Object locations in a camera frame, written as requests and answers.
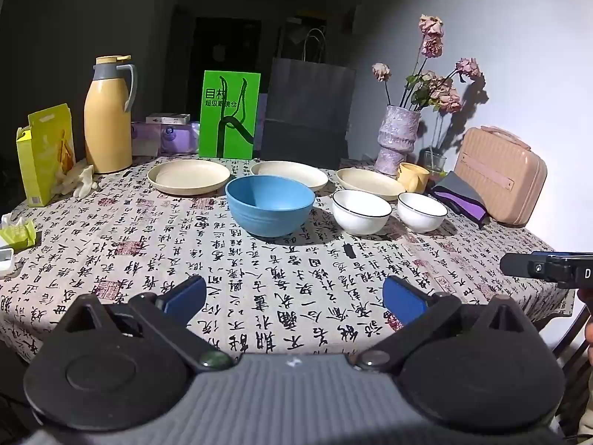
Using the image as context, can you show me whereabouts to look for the yellow-green snack box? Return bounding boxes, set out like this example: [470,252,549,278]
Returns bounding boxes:
[16,103,76,208]

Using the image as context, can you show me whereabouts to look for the green white snack wrapper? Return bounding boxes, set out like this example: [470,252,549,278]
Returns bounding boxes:
[0,220,38,248]

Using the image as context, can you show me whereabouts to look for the dried pink roses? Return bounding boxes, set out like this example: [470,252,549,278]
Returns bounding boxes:
[372,15,483,114]

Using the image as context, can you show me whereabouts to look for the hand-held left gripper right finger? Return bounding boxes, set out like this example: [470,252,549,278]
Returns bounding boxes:
[356,275,538,374]

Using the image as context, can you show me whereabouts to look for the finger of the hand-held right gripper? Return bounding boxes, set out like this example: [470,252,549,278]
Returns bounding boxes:
[500,252,550,281]

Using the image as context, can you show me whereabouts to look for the calligraphy printed tablecloth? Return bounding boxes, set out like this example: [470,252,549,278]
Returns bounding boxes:
[0,155,575,367]

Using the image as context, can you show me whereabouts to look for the dark wooden chair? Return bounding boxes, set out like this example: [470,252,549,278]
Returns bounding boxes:
[533,303,593,436]

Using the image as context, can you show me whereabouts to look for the pink small suitcase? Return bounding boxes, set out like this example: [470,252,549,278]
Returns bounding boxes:
[451,125,548,228]

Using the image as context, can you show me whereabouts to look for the dark grey paper bag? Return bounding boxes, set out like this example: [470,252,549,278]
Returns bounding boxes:
[261,28,357,168]

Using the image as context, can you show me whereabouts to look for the white rubber gloves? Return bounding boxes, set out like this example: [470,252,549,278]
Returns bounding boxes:
[56,164,100,198]

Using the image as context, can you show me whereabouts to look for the cream plate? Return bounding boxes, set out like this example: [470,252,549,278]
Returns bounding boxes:
[148,159,231,195]
[336,168,407,201]
[251,161,329,192]

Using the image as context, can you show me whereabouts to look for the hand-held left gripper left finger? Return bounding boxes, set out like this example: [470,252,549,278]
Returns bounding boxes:
[56,274,232,374]

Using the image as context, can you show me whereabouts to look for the yellow mug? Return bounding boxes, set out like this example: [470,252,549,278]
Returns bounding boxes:
[397,162,431,194]

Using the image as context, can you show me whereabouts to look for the large white black-rimmed bowl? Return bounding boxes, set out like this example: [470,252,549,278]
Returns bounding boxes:
[332,189,394,235]

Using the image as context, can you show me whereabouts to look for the small white black-rimmed bowl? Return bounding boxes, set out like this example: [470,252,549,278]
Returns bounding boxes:
[397,192,448,233]

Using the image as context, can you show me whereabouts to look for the purple grey cloth pouch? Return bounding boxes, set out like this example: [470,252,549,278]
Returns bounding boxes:
[427,171,491,229]

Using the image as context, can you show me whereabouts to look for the blue bowl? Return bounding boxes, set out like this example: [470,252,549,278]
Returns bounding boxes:
[225,175,316,238]

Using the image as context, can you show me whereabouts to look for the clear glass cup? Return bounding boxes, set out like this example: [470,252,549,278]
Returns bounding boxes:
[421,148,448,178]

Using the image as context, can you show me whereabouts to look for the yellow thermos jug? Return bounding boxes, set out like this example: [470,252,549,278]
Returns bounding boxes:
[84,55,138,174]

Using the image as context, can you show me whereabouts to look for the purple tissue pack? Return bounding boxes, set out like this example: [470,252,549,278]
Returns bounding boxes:
[131,121,201,156]

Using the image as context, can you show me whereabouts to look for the small white flat box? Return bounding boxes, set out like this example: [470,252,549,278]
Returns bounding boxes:
[146,113,191,126]

